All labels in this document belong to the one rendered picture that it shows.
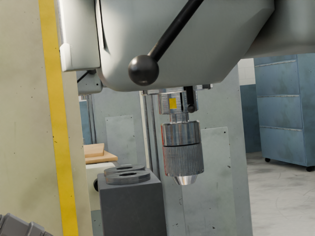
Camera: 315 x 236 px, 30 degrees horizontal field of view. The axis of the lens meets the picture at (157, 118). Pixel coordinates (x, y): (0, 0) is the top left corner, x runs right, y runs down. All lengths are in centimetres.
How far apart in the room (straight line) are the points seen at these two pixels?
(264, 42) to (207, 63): 10
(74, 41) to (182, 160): 18
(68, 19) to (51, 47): 174
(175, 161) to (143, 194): 45
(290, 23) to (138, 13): 16
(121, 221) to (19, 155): 131
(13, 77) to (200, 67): 180
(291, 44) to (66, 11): 25
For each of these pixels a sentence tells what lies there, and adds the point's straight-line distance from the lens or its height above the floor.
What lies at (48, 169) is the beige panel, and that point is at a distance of 241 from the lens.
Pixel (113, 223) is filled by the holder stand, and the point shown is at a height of 106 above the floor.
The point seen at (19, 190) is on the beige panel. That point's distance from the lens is 242.
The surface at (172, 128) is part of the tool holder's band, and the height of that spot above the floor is 126.
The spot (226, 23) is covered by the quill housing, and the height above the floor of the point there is 137.
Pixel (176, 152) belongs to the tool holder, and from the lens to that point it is 68.
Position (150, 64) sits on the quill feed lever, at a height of 133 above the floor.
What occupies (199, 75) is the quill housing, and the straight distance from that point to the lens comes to 64.
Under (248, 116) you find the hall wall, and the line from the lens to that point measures 1052.
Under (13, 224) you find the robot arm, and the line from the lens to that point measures 99.
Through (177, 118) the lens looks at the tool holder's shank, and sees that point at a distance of 69.
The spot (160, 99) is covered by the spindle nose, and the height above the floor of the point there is 130.
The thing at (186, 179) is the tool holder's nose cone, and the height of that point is 120.
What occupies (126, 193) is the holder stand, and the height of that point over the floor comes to 112.
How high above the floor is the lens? 131
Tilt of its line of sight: 3 degrees down
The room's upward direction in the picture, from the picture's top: 6 degrees counter-clockwise
